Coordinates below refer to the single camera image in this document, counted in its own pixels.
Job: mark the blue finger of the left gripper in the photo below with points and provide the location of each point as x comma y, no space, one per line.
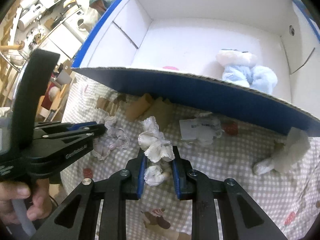
76,126
94,130

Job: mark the clear bag with barcode label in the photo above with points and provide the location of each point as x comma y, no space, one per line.
204,129

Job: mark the white cardboard box blue edges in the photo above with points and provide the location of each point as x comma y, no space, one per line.
169,48

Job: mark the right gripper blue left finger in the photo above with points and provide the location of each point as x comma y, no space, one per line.
134,184

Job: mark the white satin scrunchie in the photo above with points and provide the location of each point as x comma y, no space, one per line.
159,153

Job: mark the white water heater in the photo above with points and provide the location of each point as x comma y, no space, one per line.
30,15

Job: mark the light blue plush toy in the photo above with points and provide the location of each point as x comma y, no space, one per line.
241,68

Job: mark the white kitchen cabinet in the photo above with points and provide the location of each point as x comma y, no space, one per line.
63,42

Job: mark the lilac lace scrunchie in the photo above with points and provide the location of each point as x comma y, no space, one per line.
114,138

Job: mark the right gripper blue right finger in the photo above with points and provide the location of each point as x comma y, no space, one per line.
182,184

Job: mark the white washing machine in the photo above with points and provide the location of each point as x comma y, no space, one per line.
74,23

